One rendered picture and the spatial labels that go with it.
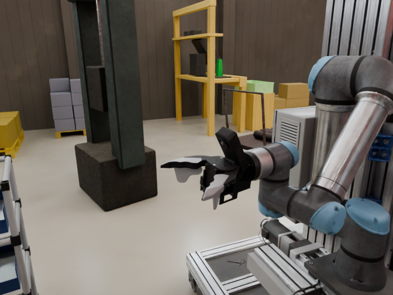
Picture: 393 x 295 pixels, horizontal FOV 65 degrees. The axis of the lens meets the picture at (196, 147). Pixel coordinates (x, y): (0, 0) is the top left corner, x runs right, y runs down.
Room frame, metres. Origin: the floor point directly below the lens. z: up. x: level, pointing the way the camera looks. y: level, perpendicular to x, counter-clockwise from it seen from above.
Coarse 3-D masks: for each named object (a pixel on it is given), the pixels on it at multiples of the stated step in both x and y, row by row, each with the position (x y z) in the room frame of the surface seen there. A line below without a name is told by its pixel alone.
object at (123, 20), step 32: (96, 0) 3.13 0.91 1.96; (128, 0) 2.86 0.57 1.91; (96, 32) 3.41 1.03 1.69; (128, 32) 2.84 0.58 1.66; (96, 64) 3.38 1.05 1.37; (128, 64) 2.82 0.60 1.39; (96, 96) 3.03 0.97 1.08; (128, 96) 2.80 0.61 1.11; (96, 128) 3.32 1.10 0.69; (128, 128) 2.78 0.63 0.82; (96, 160) 2.75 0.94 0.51; (128, 160) 2.76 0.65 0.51; (96, 192) 2.81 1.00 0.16; (128, 192) 2.83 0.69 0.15
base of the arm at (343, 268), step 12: (336, 252) 0.83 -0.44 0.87; (348, 252) 0.77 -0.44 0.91; (336, 264) 0.79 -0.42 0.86; (348, 264) 0.76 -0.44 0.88; (360, 264) 0.74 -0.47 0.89; (372, 264) 0.74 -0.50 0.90; (336, 276) 0.78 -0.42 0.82; (348, 276) 0.75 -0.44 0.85; (360, 276) 0.74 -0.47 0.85; (372, 276) 0.73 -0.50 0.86; (384, 276) 0.74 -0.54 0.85; (360, 288) 0.72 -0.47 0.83; (372, 288) 0.72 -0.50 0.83
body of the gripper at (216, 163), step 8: (248, 152) 0.68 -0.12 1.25; (208, 160) 0.64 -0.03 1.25; (216, 160) 0.64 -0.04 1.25; (224, 160) 0.64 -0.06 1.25; (232, 160) 0.64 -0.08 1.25; (248, 160) 0.67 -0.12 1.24; (256, 160) 0.66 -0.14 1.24; (208, 168) 0.62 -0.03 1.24; (216, 168) 0.60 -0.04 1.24; (224, 168) 0.60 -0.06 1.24; (232, 168) 0.61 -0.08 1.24; (248, 168) 0.66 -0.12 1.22; (256, 168) 0.65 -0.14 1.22; (208, 176) 0.63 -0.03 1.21; (240, 176) 0.65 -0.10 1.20; (248, 176) 0.67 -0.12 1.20; (256, 176) 0.66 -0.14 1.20; (208, 184) 0.63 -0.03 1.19; (232, 184) 0.62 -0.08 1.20; (240, 184) 0.65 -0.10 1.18; (248, 184) 0.67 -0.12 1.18; (224, 192) 0.62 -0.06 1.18; (232, 192) 0.61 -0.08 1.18
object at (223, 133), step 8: (224, 128) 0.62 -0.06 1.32; (216, 136) 0.63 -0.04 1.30; (224, 136) 0.61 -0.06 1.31; (232, 136) 0.60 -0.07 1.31; (224, 144) 0.61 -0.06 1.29; (232, 144) 0.60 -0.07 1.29; (240, 144) 0.62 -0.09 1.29; (224, 152) 0.65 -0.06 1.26; (232, 152) 0.62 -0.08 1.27; (240, 152) 0.62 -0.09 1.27; (240, 160) 0.63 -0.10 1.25; (240, 168) 0.64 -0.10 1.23
